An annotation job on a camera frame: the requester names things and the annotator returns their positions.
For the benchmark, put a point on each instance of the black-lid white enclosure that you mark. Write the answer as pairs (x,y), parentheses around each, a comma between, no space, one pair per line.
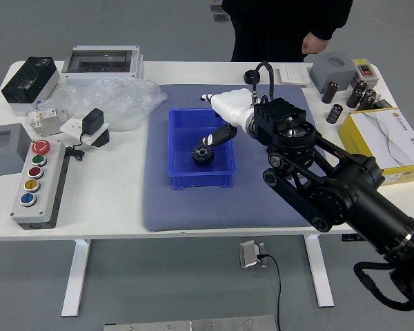
(27,82)

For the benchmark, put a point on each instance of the big black gear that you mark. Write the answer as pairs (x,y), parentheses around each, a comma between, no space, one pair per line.
(203,156)

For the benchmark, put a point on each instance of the grey floor box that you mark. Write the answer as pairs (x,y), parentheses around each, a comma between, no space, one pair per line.
(219,13)

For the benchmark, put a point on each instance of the person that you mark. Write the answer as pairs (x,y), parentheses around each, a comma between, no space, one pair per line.
(279,31)

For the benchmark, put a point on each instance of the grey-blue padded mat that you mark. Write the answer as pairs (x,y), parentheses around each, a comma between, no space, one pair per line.
(193,207)

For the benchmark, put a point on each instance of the five-button grey control box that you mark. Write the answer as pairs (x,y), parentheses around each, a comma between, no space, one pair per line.
(38,186)

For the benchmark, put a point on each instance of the black power adapter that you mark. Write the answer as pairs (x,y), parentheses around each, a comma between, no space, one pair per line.
(92,120)

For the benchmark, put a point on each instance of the blue plastic box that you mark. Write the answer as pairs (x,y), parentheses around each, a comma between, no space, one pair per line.
(183,151)

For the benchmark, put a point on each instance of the person's left hand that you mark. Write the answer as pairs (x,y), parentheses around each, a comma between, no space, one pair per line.
(315,44)

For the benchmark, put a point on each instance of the silver floor socket box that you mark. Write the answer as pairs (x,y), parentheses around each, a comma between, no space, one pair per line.
(250,255)

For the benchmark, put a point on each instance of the white circuit breaker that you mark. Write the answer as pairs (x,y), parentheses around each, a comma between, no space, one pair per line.
(45,119)

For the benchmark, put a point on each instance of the clear plastic bag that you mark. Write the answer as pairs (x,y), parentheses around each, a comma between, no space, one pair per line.
(117,100)

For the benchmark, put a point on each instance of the small flat black part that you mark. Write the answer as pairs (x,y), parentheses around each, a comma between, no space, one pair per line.
(383,104)

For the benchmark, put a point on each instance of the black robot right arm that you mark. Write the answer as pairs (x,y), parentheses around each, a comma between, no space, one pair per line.
(365,207)

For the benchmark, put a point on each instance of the grey metal plate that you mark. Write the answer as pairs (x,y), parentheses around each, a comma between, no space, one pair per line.
(193,324)

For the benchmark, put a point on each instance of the grey block with round hole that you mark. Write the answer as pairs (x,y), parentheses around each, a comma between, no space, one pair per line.
(331,72)

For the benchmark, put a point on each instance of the white socket on black base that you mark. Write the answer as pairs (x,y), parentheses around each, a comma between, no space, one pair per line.
(98,138)

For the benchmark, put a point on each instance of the grey red-button switch box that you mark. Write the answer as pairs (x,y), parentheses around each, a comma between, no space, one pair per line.
(365,70)

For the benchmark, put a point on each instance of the white table leg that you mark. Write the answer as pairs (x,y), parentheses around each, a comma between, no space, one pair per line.
(320,276)
(76,276)

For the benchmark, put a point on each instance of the grey block with square recess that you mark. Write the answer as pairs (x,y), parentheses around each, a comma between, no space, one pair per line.
(7,155)

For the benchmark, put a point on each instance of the white wall switch panel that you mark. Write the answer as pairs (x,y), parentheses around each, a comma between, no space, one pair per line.
(293,74)

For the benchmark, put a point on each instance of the black table control panel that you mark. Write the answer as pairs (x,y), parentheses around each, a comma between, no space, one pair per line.
(348,238)

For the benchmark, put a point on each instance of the grey clear-lid distribution box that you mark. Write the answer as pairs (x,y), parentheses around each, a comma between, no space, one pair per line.
(100,62)

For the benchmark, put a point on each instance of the yellow white cardboard box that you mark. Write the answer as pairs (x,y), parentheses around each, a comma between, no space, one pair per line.
(376,138)

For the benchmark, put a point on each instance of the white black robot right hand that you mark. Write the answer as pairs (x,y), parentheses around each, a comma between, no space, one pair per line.
(231,103)

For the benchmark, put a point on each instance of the black cylindrical capacitor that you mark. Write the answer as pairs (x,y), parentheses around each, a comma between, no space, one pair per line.
(367,100)
(354,98)
(361,85)
(334,113)
(330,92)

